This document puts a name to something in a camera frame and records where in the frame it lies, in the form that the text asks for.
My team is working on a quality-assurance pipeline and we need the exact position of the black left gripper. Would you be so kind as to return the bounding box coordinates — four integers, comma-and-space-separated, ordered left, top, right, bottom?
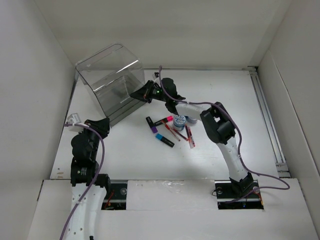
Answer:
78, 117, 109, 160

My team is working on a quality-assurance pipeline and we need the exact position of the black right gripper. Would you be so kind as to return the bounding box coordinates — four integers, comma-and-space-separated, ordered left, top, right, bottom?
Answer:
130, 80, 168, 104

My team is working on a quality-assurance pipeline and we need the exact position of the clear plastic organizer box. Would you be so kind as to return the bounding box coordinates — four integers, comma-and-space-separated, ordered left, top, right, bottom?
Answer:
75, 43, 146, 127

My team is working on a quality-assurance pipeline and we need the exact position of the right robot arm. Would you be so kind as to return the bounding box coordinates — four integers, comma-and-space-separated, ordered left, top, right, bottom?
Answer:
130, 78, 254, 198

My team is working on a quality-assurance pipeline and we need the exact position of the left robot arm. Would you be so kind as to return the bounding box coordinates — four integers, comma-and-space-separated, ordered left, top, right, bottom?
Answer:
60, 117, 112, 240

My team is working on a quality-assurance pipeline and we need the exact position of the purple cap highlighter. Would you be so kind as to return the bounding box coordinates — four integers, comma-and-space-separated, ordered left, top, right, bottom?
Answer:
145, 116, 158, 134

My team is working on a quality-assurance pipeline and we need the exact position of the pink cap highlighter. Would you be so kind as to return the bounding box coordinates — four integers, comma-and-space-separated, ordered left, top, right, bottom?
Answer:
154, 115, 174, 127

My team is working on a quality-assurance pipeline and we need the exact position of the blue jar front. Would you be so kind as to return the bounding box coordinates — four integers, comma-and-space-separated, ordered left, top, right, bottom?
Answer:
173, 115, 187, 131

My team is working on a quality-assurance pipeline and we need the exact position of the dark red gel pen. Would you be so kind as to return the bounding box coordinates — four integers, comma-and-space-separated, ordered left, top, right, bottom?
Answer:
172, 129, 189, 141

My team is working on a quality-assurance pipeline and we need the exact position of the blue cap highlighter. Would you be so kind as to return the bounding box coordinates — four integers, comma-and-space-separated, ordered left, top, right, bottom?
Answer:
155, 133, 175, 148

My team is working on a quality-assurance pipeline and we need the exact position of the red pen with clip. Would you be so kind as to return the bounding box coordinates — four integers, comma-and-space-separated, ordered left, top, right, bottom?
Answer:
185, 124, 194, 149

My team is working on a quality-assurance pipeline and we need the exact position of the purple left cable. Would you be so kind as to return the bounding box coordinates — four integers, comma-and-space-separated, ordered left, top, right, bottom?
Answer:
59, 122, 106, 240

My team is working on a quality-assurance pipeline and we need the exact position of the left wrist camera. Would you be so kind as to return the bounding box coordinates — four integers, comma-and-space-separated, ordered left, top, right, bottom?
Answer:
66, 113, 83, 133

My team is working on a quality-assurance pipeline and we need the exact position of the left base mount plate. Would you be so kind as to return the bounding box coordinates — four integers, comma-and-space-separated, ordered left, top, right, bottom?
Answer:
101, 180, 128, 211

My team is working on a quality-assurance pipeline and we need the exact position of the base mount plate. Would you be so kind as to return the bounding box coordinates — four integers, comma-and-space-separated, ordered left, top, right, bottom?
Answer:
101, 180, 128, 211
211, 180, 264, 210

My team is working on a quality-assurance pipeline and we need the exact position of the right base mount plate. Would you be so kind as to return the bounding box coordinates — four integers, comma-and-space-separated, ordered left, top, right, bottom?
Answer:
211, 180, 264, 210

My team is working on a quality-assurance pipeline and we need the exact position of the aluminium rail right side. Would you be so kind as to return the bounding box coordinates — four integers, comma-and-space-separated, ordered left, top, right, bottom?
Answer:
247, 67, 291, 179

